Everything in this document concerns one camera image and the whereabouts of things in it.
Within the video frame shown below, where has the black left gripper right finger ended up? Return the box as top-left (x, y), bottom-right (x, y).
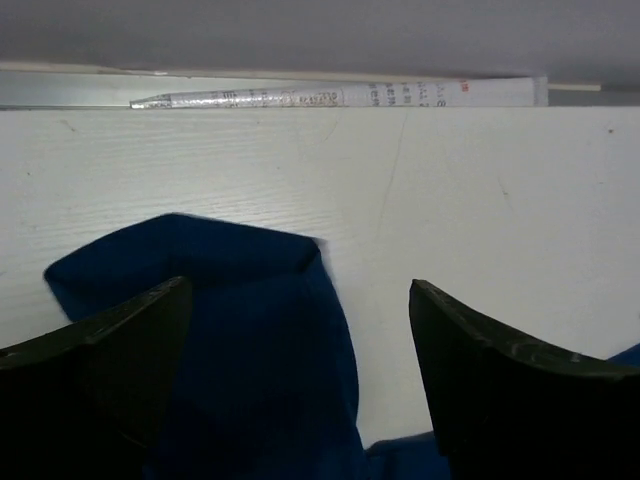
top-left (409, 280), bottom-right (639, 479)

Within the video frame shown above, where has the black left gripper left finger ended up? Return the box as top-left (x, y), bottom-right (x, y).
top-left (1, 277), bottom-right (192, 479)

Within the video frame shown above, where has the blue t-shirt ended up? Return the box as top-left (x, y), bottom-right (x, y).
top-left (43, 212), bottom-right (640, 480)

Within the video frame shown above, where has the white printed paper strip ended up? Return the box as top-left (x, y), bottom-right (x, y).
top-left (130, 77), bottom-right (548, 110)

